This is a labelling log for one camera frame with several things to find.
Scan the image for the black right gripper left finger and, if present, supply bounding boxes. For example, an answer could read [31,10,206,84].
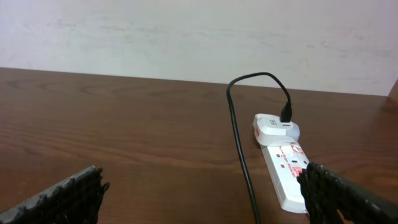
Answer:
[1,166,110,224]

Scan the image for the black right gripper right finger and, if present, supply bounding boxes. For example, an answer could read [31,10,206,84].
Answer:
[297,162,397,224]

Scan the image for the black charging cable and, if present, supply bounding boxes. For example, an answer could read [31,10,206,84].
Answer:
[226,72,294,224]

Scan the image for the white USB charger adapter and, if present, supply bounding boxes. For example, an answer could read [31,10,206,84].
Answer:
[252,114,300,147]

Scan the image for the white power strip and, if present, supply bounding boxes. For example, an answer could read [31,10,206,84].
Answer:
[261,142,309,213]

